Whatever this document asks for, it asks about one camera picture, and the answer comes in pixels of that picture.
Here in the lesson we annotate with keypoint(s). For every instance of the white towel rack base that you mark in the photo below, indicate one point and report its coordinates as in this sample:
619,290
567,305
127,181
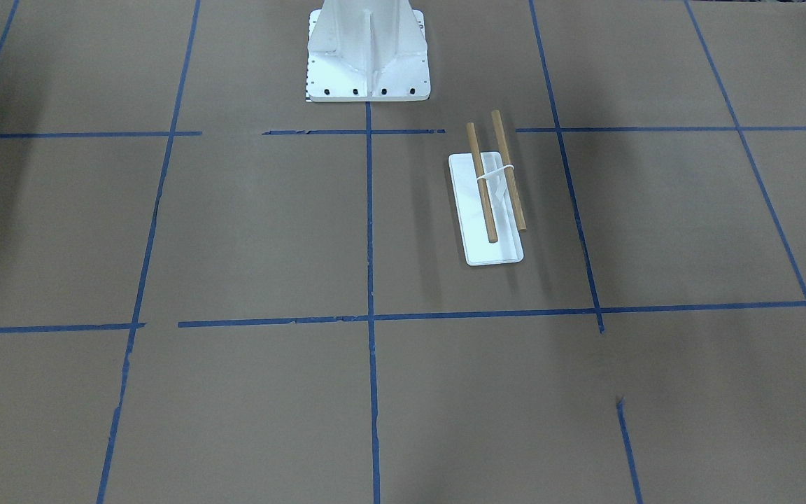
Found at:
479,251

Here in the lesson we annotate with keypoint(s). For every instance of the wooden rack dowel far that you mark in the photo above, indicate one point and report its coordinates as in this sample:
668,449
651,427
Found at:
508,169

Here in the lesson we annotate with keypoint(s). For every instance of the white camera mast pedestal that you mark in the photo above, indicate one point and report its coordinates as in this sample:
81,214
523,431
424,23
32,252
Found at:
367,51

